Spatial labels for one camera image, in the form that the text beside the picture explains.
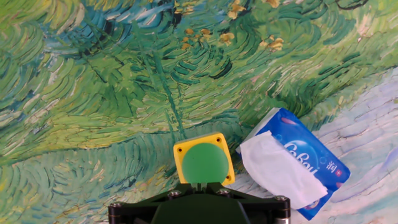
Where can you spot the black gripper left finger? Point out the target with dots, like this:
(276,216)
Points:
(140,211)

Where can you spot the painted landscape print cloth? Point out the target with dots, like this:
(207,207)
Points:
(93,93)

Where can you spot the yellow box green push button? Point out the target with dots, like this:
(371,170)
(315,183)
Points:
(203,161)

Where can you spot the blue tissue pack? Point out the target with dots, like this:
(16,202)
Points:
(304,146)

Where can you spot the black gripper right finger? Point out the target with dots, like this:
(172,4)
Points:
(264,211)

